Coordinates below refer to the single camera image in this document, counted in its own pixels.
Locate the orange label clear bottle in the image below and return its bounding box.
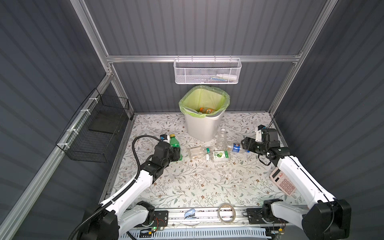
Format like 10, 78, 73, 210
199, 108, 216, 114

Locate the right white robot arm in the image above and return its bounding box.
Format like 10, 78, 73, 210
241, 125, 352, 240

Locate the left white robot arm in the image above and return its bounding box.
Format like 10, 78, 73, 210
69, 142, 181, 240

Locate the white plastic trash bin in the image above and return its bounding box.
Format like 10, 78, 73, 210
180, 106, 226, 142

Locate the green bin liner bag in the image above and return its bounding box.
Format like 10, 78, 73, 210
179, 85, 231, 110

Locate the small bottle blue label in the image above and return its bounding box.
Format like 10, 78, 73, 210
227, 143, 246, 153

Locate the clear square bottle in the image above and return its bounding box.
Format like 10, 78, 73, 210
189, 146, 211, 159

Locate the pink white calculator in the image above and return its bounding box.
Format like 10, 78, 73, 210
270, 167, 296, 196

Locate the upright clear bottle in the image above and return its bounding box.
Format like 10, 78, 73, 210
216, 128, 227, 151

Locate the green label square bottle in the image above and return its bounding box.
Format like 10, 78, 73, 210
206, 148, 230, 163

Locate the roll of clear tape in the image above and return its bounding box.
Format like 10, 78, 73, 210
217, 203, 237, 225

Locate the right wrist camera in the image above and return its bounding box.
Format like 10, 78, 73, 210
256, 125, 267, 143

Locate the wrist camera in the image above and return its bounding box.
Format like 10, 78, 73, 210
256, 125, 267, 143
160, 134, 170, 143

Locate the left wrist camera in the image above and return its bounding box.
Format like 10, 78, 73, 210
160, 134, 170, 143

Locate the black wire wall basket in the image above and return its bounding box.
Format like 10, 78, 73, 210
56, 89, 131, 164

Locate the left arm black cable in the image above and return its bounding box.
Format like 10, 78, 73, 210
68, 134, 163, 240

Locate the white wire mesh basket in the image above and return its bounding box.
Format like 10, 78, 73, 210
173, 57, 242, 85

